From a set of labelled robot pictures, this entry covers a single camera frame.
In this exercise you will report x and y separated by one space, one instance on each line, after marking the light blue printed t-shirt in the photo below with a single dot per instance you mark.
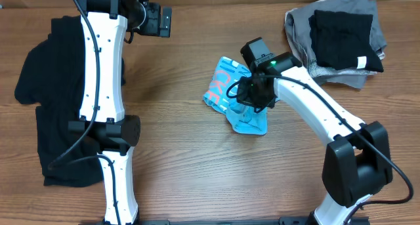
242 118

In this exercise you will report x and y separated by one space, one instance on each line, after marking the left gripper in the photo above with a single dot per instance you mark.
152 27

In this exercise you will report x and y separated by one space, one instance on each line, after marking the folded beige garment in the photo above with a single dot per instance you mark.
297 54

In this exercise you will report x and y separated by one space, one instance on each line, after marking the folded grey garment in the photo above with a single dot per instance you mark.
302 31

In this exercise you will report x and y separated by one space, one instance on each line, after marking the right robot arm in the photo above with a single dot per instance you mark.
352 172

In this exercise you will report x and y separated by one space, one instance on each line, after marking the folded black garment with tag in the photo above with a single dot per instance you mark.
341 40

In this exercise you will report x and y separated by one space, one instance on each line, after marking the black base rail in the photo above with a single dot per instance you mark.
223 222

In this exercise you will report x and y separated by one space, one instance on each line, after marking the black garment on left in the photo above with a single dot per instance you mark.
53 77

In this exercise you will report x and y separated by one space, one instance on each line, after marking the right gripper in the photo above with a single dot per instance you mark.
243 97

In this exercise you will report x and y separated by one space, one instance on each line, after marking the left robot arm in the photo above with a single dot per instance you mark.
107 26

